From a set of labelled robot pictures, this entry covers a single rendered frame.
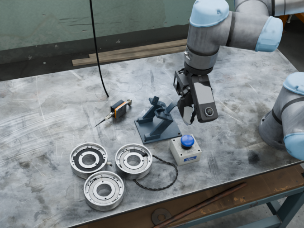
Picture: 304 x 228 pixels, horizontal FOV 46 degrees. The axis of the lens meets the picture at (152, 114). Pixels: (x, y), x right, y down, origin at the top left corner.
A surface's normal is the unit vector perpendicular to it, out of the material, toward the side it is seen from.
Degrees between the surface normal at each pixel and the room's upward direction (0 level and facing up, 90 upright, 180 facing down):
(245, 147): 0
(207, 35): 90
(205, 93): 31
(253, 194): 0
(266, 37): 66
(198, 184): 0
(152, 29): 90
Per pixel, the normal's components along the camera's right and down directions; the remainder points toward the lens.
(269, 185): 0.07, -0.69
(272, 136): -0.67, 0.24
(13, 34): 0.33, 0.70
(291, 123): -0.89, -0.39
